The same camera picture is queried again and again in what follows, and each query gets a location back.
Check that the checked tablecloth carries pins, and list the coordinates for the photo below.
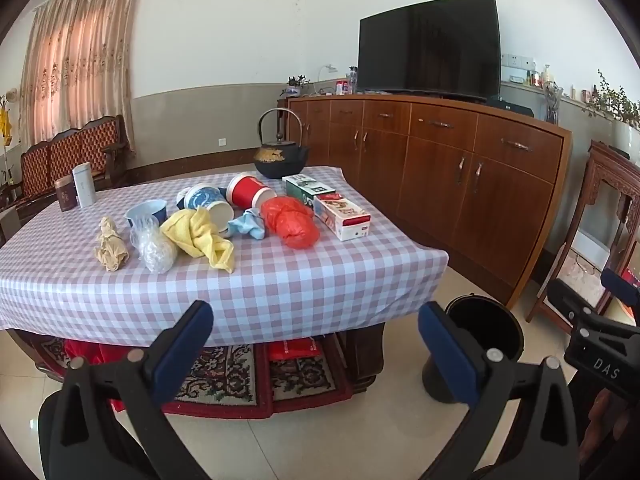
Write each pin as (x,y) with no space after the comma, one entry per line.
(250,280)

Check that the red and white box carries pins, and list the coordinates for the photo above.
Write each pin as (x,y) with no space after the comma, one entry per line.
(345,217)

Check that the maroon tea tin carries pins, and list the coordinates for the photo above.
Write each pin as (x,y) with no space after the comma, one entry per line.
(65,195)

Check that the green leafy potted plant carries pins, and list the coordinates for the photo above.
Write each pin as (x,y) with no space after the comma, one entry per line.
(612,97)

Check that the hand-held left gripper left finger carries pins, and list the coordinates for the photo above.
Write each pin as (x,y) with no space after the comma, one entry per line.
(185,345)

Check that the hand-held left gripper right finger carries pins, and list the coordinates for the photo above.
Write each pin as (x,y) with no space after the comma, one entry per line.
(450,355)

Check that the glass with pens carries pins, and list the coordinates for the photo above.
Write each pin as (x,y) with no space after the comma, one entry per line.
(353,80)

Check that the green and white box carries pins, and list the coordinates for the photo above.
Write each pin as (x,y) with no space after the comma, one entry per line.
(305,187)

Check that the yellow cloth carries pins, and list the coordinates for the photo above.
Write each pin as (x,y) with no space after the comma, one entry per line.
(200,235)

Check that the black cast iron teapot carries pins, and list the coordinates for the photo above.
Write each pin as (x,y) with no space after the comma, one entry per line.
(275,160)

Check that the wooden upholstered sofa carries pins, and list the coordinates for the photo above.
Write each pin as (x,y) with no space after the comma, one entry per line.
(70,150)

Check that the light blue crumpled cloth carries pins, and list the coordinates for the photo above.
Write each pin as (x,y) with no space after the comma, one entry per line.
(247,225)

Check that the red bag under table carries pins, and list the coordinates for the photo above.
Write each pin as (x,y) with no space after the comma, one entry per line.
(292,349)

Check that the red paper cup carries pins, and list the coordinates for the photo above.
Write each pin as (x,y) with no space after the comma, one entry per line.
(247,190)

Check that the brown wooden sideboard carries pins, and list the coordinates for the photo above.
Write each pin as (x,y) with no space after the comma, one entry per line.
(435,175)

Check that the grey chair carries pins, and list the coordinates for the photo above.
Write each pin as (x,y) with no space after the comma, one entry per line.
(9,225)

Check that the pale blue disposable bowl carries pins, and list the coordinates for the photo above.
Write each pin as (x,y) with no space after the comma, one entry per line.
(145,212)

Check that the clear crumpled plastic bag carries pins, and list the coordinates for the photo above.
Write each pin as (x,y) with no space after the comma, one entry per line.
(156,252)

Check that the person's right hand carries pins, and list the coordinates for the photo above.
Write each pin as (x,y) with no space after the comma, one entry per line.
(605,420)

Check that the bottles on wall ledge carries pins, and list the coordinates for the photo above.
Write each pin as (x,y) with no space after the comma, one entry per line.
(542,77)

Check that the blue patterned paper cup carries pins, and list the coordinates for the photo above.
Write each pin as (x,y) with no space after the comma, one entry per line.
(220,217)
(200,197)

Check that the red plastic bag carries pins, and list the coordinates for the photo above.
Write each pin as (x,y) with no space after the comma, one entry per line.
(290,222)

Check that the yellow hanging garment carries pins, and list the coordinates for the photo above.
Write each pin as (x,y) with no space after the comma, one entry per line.
(6,125)

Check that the beige crumpled cloth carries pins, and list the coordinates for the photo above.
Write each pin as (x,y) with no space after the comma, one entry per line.
(111,250)

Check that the small potted plant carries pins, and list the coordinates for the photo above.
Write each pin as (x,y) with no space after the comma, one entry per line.
(296,85)

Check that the red and white container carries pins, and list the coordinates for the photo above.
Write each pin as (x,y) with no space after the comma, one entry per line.
(342,87)

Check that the carved wooden stand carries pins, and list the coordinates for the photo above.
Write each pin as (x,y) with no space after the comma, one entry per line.
(605,165)

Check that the row of wall sockets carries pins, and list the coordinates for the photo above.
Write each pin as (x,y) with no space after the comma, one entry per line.
(517,61)

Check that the black set-top box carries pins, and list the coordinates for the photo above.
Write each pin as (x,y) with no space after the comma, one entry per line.
(510,106)

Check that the floral fabric box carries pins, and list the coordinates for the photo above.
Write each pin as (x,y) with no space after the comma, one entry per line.
(580,285)

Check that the black plastic bucket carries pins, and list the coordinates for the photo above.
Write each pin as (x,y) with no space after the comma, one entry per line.
(485,320)

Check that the black flat screen television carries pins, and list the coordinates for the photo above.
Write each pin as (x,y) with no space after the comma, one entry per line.
(430,45)

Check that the patterned sheer curtain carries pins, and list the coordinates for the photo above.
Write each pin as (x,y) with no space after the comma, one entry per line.
(75,60)

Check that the glass vase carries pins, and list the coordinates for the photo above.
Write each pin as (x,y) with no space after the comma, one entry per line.
(552,102)

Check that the white tea tin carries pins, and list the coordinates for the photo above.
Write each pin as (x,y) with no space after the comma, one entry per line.
(83,185)

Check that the white desk lamp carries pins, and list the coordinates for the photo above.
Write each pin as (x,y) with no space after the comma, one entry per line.
(327,67)

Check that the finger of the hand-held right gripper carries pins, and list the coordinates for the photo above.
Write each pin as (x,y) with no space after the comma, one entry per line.
(617,282)
(567,297)

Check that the patterned red rug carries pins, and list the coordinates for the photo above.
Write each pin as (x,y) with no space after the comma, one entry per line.
(225,375)

